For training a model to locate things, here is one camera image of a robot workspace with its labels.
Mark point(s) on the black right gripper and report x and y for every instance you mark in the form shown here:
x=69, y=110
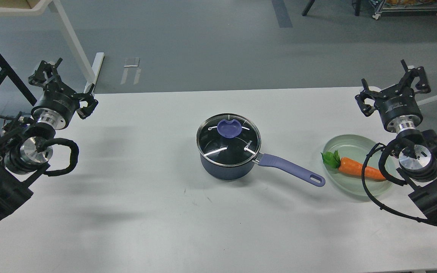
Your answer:
x=396, y=103

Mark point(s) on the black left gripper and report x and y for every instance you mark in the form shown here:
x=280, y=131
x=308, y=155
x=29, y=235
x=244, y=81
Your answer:
x=57, y=106

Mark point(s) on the dark blue saucepan purple handle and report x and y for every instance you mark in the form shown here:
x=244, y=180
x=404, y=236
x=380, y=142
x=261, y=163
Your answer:
x=235, y=172

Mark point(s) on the glass lid purple knob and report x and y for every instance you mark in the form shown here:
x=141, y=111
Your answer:
x=228, y=140

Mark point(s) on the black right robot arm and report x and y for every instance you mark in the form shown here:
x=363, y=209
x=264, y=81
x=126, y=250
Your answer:
x=411, y=158

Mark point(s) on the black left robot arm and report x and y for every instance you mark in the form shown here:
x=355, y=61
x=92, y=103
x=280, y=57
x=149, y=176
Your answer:
x=29, y=148

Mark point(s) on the pale green plate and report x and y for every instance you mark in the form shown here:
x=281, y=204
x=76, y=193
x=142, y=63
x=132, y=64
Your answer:
x=355, y=147

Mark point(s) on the orange toy carrot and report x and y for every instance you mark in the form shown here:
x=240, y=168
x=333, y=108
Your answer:
x=350, y=166

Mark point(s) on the black chair legs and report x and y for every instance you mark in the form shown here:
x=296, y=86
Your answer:
x=333, y=6

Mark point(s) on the metal wheeled cart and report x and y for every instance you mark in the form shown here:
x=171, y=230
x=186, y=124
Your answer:
x=402, y=6

